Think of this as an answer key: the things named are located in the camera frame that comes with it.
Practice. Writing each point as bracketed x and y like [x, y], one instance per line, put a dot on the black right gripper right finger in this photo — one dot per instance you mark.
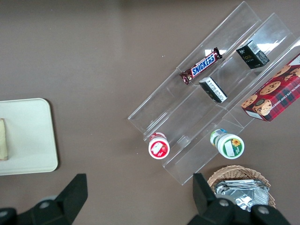
[204, 197]

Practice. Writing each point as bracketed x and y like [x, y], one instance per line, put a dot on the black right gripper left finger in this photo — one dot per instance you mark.
[70, 197]

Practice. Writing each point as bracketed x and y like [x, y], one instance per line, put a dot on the light tan wicker basket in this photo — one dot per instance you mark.
[234, 173]

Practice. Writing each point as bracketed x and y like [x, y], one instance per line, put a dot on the white plastic tray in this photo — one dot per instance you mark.
[28, 136]

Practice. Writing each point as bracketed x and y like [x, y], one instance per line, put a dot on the beige block on tray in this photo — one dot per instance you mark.
[2, 140]

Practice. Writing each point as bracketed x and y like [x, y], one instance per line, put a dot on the silver foil packet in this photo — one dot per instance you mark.
[243, 192]

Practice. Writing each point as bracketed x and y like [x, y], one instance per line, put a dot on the green sunflower yogurt cup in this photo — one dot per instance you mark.
[228, 144]

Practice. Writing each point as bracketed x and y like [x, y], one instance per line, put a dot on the red strawberry yogurt cup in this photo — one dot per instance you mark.
[159, 146]

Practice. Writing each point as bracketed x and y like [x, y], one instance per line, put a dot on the clear acrylic stepped shelf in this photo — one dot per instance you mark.
[187, 122]

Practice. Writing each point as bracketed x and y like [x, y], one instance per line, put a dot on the black box with white label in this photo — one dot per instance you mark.
[213, 90]

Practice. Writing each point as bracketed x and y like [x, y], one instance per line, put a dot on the red tartan cookie box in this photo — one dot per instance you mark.
[274, 93]

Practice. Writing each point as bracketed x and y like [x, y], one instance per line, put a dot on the Snickers chocolate bar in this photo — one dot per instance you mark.
[202, 65]

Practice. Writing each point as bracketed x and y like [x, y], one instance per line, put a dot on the black box with gold print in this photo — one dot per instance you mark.
[252, 56]

